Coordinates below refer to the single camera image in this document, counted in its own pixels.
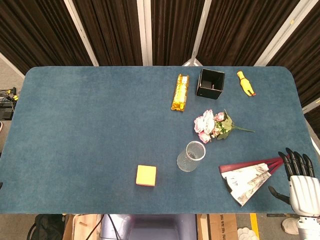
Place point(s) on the light wooden board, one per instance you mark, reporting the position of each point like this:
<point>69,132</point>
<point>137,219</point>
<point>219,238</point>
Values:
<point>81,227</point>

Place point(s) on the clear glass cup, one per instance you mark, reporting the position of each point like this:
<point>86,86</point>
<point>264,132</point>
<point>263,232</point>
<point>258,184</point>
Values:
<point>190,157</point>

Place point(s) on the pink artificial flower bouquet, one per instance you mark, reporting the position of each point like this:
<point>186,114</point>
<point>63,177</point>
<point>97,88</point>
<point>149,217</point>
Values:
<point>208,125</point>

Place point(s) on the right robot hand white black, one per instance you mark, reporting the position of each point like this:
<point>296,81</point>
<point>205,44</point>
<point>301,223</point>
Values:
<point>301,192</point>

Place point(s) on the yellow rubber chicken toy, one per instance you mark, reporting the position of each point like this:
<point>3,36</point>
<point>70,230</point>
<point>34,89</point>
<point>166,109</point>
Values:
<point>245,83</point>

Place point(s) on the black bag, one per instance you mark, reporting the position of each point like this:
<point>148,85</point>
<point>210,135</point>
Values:
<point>46,227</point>

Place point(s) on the paper folding fan red ribs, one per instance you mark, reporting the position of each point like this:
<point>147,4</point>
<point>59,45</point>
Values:
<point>246,180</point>

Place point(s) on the yellow sticky note block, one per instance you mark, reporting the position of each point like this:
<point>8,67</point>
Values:
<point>146,175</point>

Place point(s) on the gold wrapped snack bar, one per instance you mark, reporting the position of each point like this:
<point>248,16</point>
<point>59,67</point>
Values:
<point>180,93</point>

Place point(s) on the white frame post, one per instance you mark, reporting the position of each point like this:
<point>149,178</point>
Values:
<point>145,32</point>
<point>81,32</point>
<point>280,35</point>
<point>198,32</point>

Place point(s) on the purple robot base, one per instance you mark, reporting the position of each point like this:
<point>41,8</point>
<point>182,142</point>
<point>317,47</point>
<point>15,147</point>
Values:
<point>150,227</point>

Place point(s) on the brown cardboard box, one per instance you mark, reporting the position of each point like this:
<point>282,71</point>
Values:
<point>220,228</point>

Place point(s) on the dark brown curtain panel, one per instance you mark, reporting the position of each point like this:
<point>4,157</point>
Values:
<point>302,50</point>
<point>175,30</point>
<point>240,30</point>
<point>112,30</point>
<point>37,30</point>

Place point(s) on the black square pen holder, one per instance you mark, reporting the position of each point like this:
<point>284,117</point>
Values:
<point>210,86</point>

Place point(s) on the teal blue carpeted table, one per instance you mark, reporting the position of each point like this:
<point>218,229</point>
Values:
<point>87,125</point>

